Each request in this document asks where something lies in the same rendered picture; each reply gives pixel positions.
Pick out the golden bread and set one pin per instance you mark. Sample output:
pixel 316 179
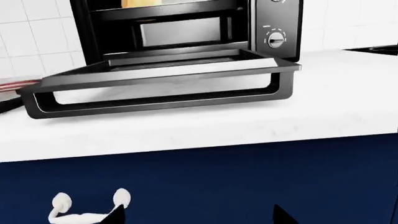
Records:
pixel 140 3

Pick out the red striped cloth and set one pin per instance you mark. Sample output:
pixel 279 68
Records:
pixel 15 84

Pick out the black cooktop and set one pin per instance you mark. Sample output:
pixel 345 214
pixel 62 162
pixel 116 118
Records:
pixel 374 50

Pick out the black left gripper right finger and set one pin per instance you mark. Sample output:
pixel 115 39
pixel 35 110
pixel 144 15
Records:
pixel 282 216

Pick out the black toaster oven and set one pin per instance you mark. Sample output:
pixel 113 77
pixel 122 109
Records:
pixel 186 25

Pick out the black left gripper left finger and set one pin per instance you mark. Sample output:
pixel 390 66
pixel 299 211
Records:
pixel 115 217

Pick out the silver oven control knob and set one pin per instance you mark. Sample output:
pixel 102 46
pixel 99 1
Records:
pixel 276 40

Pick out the navy blue cabinet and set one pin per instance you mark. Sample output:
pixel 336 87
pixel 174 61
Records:
pixel 199 182

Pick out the black oven door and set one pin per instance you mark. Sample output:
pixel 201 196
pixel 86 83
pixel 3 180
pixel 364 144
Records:
pixel 161 79

